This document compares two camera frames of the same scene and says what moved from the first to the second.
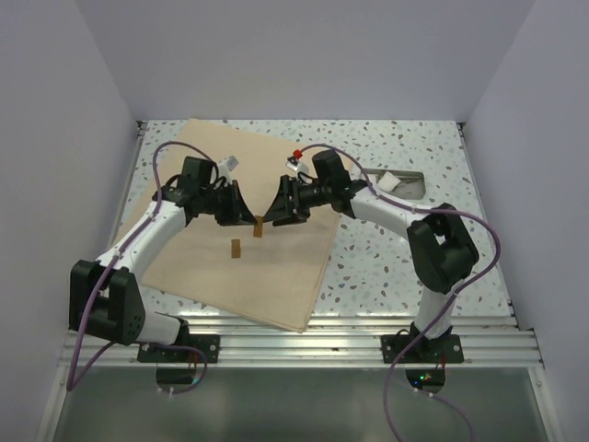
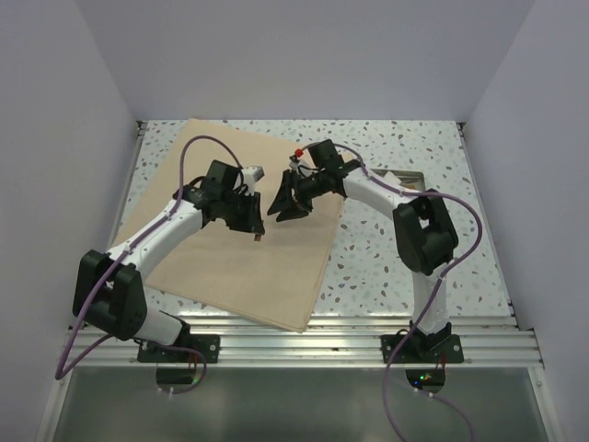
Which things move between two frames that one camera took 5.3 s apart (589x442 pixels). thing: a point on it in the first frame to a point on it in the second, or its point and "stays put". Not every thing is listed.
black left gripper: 237,213 to 251,222
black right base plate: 445,350 stays put
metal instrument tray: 398,184 stays put
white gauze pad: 389,181 stays put
